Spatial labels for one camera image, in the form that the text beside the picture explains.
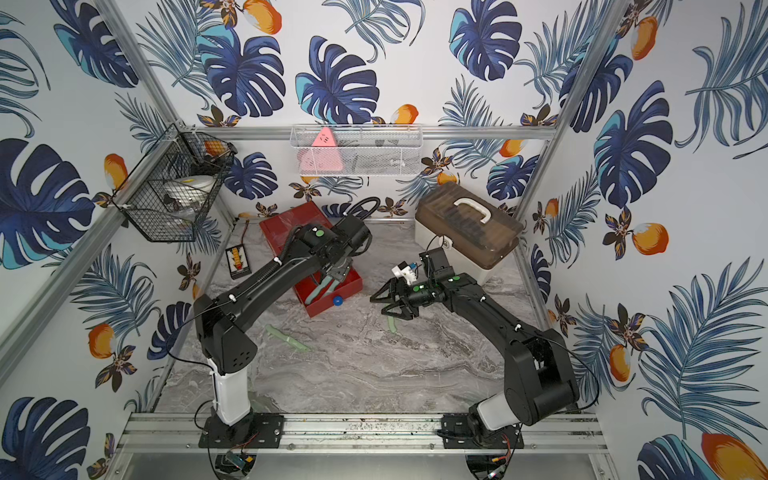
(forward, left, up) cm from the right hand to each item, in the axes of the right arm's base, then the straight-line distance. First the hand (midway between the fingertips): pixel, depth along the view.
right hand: (378, 304), depth 77 cm
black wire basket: (+27, +60, +15) cm, 68 cm away
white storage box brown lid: (+23, -29, +2) cm, 37 cm away
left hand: (+11, +14, +5) cm, 19 cm away
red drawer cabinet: (+23, +31, +4) cm, 38 cm away
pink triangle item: (+40, +17, +18) cm, 47 cm away
